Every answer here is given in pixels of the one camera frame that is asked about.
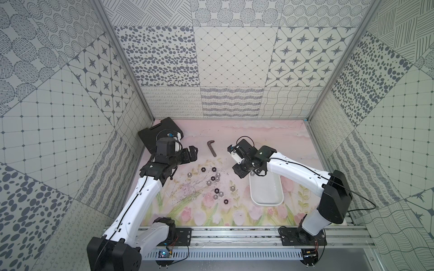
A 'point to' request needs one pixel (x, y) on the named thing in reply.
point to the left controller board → (164, 253)
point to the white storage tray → (265, 190)
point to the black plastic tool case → (150, 136)
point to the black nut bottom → (226, 201)
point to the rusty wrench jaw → (208, 144)
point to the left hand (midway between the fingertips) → (187, 147)
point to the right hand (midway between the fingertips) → (241, 169)
